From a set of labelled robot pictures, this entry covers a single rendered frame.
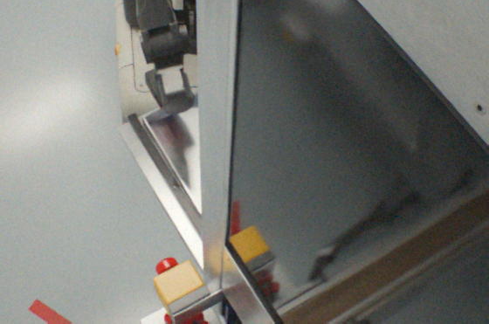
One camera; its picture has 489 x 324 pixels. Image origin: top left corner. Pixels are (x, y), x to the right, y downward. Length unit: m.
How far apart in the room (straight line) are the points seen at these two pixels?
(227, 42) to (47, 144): 1.97
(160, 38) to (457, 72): 0.89
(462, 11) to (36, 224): 2.13
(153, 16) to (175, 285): 0.46
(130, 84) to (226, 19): 1.71
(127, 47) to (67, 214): 0.62
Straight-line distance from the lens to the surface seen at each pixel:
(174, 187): 1.33
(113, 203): 2.34
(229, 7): 0.54
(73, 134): 2.51
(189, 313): 1.12
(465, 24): 0.31
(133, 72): 2.28
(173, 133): 1.41
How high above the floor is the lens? 2.07
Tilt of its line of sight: 58 degrees down
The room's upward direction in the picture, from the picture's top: 4 degrees clockwise
